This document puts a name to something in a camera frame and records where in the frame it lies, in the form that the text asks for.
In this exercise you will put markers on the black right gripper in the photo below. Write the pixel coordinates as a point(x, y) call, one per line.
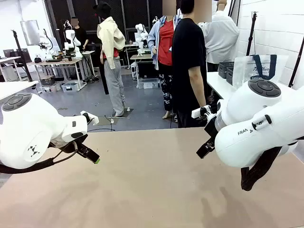
point(211, 130)

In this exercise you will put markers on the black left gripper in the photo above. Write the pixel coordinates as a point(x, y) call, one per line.
point(69, 147)

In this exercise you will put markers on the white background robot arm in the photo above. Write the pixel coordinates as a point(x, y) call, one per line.
point(46, 40)
point(70, 38)

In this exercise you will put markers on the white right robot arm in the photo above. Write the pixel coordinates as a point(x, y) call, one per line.
point(256, 123)

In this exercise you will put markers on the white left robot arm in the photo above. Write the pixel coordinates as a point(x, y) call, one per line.
point(28, 123)

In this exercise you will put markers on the person's right forearm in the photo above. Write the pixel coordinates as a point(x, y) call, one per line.
point(197, 88)

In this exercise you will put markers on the metal floor plate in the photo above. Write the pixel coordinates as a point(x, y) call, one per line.
point(102, 121)

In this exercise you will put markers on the mannequin stand base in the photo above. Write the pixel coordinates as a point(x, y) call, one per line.
point(123, 114)

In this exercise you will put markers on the white side table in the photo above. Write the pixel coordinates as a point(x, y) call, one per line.
point(218, 84)

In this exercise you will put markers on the clear plastic storage box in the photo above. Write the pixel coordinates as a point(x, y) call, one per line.
point(70, 87)
point(148, 83)

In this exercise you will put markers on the dark storage box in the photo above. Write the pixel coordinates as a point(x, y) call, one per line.
point(47, 80)

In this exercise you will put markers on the wood-top table white legs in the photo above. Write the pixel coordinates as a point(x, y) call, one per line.
point(59, 61)

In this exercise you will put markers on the black cabinet under table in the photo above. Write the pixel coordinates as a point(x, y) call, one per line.
point(147, 70)

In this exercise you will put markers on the person in black T-shirt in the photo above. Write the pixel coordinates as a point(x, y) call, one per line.
point(183, 47)

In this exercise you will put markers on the small wood-top table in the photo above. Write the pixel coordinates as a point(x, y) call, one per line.
point(142, 56)

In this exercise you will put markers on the person in red top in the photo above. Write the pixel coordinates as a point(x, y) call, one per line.
point(165, 45)

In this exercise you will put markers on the mannequin with beige jacket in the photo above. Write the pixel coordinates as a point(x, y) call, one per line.
point(111, 42)

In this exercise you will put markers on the background person in black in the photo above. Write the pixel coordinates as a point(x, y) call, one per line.
point(79, 35)

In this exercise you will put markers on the black monitor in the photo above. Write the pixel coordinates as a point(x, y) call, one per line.
point(23, 54)

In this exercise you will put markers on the small white background robot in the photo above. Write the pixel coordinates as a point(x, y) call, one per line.
point(141, 35)

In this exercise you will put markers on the grey standing panel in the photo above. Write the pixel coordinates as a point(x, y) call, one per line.
point(29, 32)

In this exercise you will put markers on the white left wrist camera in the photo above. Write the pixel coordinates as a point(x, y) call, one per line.
point(91, 117)

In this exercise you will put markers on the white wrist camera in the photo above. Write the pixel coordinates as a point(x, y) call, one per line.
point(91, 117)
point(199, 112)

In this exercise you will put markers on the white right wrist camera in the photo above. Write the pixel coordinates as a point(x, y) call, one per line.
point(199, 112)

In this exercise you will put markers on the black tripod with camera head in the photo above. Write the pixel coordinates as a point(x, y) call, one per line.
point(252, 33)

